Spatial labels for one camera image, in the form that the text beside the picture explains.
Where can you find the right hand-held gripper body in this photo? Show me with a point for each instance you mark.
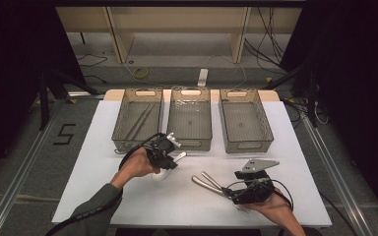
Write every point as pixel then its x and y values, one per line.
pixel 256 190

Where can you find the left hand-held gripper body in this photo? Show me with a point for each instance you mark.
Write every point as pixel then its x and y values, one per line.
pixel 160 149

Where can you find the white plastic spoon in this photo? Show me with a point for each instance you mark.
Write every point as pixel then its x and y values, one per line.
pixel 159 177

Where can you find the silver metal fork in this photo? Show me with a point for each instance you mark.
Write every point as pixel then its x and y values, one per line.
pixel 210 178

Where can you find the smoky clear plastic bin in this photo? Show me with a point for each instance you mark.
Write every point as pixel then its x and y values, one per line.
pixel 134 111
pixel 189 118
pixel 242 124

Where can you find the person's right hand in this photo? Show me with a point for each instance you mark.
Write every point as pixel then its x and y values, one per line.
pixel 272 208

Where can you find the person's left hand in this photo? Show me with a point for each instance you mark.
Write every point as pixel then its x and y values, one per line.
pixel 136 165

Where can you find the white table sheet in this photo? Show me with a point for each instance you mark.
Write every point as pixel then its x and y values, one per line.
pixel 183 209

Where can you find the white power strip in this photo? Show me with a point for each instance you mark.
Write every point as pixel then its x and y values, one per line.
pixel 202 77

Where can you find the black metal stand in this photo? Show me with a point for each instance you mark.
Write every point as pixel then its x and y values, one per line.
pixel 312 105
pixel 43 105

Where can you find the wooden shelf unit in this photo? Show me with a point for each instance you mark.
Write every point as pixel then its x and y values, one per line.
pixel 177 19

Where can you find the dark curtain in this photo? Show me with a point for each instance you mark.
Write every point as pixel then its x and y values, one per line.
pixel 10 65
pixel 357 65

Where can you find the aluminium rail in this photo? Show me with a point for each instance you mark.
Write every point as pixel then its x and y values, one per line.
pixel 338 177
pixel 16 177

